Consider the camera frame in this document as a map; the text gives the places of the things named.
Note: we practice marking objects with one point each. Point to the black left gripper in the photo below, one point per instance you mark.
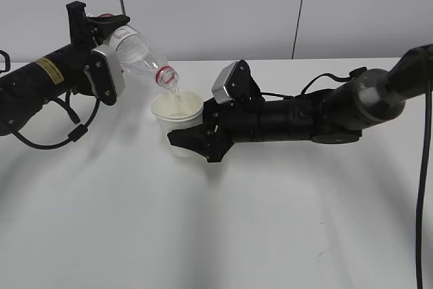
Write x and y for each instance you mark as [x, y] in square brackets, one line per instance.
[82, 30]

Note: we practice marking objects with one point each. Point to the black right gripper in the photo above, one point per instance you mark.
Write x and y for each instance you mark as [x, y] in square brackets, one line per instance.
[236, 121]

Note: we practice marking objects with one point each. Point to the white paper cup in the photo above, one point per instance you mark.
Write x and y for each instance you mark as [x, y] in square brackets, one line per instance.
[172, 114]

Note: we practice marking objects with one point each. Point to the clear Nongfu Spring water bottle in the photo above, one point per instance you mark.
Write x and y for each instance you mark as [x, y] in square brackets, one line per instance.
[137, 55]

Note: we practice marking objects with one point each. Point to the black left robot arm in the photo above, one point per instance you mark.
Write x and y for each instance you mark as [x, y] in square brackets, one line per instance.
[25, 90]

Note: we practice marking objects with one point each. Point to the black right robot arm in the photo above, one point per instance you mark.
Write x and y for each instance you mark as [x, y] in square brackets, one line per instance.
[365, 98]

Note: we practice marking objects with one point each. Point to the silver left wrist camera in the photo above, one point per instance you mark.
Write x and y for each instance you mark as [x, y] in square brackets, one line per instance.
[105, 74]

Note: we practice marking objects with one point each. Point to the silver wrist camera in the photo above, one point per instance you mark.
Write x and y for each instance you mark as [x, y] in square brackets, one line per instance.
[235, 84]
[105, 74]

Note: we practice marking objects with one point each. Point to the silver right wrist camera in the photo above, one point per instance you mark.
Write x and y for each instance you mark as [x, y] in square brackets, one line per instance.
[235, 84]

